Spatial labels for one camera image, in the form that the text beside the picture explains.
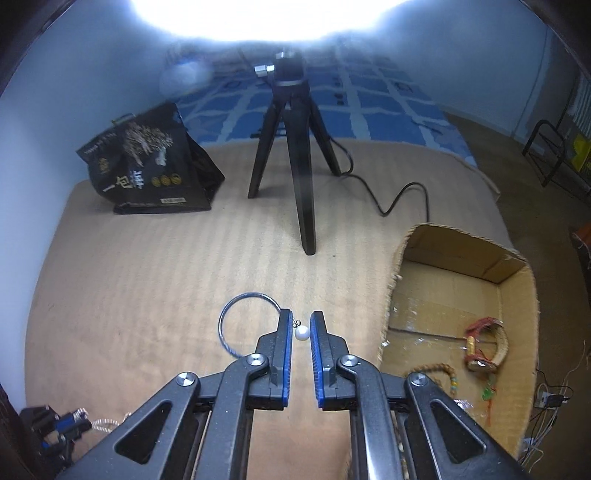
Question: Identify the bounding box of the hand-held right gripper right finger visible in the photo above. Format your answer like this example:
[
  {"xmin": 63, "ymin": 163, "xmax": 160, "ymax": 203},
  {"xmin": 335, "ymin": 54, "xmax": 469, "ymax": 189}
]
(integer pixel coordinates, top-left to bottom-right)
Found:
[{"xmin": 309, "ymin": 311, "xmax": 532, "ymax": 480}]

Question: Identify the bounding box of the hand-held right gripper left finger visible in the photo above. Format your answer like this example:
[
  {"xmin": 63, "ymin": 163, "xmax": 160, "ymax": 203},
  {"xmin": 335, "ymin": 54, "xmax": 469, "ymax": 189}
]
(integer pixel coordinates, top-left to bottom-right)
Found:
[{"xmin": 55, "ymin": 308, "xmax": 295, "ymax": 480}]

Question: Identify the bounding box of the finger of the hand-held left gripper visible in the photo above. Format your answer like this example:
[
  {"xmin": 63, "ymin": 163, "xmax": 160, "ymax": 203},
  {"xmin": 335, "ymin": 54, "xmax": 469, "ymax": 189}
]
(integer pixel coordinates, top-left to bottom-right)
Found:
[{"xmin": 48, "ymin": 408, "xmax": 93, "ymax": 438}]

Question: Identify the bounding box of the white pearl necklace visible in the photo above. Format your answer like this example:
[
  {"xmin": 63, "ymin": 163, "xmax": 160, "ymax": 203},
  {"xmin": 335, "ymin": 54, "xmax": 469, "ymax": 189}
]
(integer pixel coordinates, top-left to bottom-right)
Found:
[{"xmin": 74, "ymin": 408, "xmax": 134, "ymax": 433}]

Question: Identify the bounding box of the thin black bangle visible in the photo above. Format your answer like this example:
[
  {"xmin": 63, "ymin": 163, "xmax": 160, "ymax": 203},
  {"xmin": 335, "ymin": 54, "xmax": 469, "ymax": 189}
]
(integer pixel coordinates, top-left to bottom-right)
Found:
[{"xmin": 218, "ymin": 292, "xmax": 283, "ymax": 358}]

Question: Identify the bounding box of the light brown bead bracelet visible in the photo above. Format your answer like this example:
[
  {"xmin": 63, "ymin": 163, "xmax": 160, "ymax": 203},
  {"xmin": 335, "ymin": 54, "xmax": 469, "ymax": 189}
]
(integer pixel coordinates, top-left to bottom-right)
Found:
[{"xmin": 406, "ymin": 364, "xmax": 461, "ymax": 396}]

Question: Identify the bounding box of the red string woven bracelet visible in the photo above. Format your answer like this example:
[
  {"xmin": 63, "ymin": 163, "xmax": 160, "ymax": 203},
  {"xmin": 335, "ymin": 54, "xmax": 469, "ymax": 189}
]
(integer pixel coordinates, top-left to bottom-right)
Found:
[{"xmin": 464, "ymin": 316, "xmax": 511, "ymax": 372}]

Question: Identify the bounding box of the cardboard box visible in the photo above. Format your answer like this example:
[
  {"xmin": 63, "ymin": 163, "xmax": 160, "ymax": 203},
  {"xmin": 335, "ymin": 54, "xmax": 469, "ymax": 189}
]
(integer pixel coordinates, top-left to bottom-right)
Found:
[{"xmin": 378, "ymin": 223, "xmax": 540, "ymax": 455}]

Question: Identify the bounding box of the black tripod stand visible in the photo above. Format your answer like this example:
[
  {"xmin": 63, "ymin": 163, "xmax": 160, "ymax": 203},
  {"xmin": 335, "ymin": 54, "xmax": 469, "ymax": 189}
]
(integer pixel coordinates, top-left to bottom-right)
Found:
[{"xmin": 247, "ymin": 52, "xmax": 342, "ymax": 256}]

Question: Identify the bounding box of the black printed snack bag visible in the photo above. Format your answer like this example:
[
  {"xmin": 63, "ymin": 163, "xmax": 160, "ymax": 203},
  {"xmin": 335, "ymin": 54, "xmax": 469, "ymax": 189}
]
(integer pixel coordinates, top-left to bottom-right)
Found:
[{"xmin": 76, "ymin": 102, "xmax": 226, "ymax": 215}]

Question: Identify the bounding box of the white power strip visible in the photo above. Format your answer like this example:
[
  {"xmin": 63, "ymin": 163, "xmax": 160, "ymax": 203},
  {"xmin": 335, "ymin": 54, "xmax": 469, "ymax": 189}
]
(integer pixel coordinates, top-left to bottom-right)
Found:
[{"xmin": 536, "ymin": 390, "xmax": 573, "ymax": 410}]

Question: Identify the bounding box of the orange cloth covered furniture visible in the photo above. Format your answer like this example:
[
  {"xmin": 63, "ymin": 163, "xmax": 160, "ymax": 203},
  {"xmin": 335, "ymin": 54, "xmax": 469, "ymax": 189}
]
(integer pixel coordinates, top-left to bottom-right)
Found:
[{"xmin": 570, "ymin": 226, "xmax": 591, "ymax": 271}]

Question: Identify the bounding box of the black metal clothes rack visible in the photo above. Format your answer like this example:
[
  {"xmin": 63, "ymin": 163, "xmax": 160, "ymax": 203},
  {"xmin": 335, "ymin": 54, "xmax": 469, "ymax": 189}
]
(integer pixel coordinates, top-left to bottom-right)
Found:
[{"xmin": 522, "ymin": 76, "xmax": 591, "ymax": 199}]

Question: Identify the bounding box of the yellow box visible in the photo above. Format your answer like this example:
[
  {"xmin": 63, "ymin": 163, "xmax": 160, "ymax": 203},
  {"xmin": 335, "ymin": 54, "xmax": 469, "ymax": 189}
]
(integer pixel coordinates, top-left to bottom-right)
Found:
[{"xmin": 571, "ymin": 136, "xmax": 591, "ymax": 174}]

